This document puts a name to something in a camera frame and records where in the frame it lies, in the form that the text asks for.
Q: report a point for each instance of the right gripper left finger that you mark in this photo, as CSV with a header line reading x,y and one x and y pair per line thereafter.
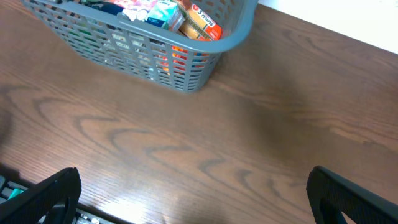
x,y
29,206

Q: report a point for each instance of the San Remo spaghetti packet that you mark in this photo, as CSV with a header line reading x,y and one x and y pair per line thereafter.
x,y
198,24

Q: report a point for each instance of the orange medicine box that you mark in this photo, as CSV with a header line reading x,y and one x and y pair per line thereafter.
x,y
179,61

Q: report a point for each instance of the blue Kleenex tissue multipack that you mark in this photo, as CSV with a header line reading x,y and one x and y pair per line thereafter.
x,y
164,14

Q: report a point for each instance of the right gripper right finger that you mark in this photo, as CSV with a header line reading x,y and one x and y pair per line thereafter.
x,y
333,197

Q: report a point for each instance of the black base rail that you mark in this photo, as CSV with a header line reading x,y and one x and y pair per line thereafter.
x,y
13,186

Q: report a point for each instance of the grey plastic basket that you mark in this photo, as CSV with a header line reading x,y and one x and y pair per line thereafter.
x,y
126,46

